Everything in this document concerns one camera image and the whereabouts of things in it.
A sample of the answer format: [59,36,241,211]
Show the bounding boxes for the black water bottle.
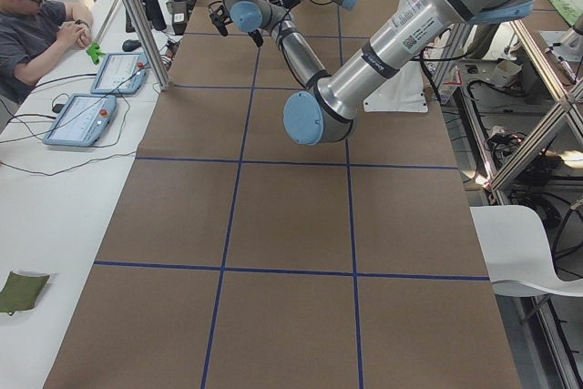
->
[142,0,167,31]

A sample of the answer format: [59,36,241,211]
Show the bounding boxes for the green cloth pouch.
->
[1,271,50,315]

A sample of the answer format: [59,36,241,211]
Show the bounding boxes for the white chair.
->
[470,205,582,298]

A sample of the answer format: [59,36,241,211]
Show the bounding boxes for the blue teach pendant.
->
[43,94,118,148]
[90,52,148,96]

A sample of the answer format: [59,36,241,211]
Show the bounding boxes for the far blue teach pendant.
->
[90,52,148,96]

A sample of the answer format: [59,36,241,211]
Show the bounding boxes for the aluminium frame post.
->
[122,0,169,91]

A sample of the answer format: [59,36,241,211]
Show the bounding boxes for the person in grey shirt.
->
[1,0,93,105]

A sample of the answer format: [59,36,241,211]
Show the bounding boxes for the black computer mouse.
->
[121,39,141,52]

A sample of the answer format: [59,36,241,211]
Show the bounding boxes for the near blue teach pendant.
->
[43,94,118,148]

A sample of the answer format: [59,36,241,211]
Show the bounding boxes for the green plastic clip tool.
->
[86,41,107,65]

